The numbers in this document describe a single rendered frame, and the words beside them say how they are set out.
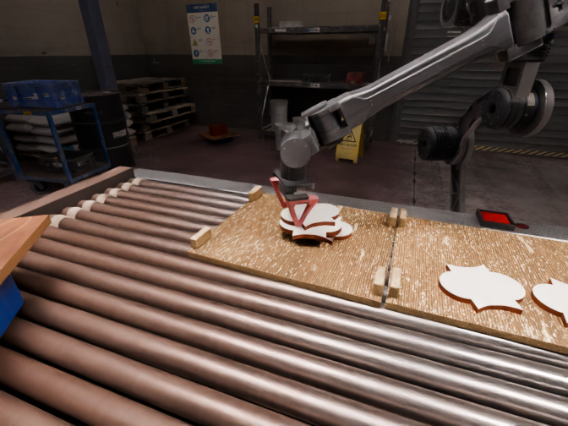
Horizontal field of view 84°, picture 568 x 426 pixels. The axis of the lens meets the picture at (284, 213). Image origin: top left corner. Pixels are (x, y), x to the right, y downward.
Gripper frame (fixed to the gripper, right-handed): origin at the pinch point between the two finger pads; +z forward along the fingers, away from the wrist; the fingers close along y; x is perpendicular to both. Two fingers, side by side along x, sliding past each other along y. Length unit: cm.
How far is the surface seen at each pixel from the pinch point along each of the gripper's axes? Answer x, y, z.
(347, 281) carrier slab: 4.4, 20.8, 4.7
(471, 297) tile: 21.5, 32.4, 3.0
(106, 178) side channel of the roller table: -47, -49, 5
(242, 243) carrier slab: -12.1, 1.6, 5.3
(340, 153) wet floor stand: 175, -302, 85
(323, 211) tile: 7.6, 1.3, 0.0
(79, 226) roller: -50, -23, 8
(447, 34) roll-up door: 332, -332, -59
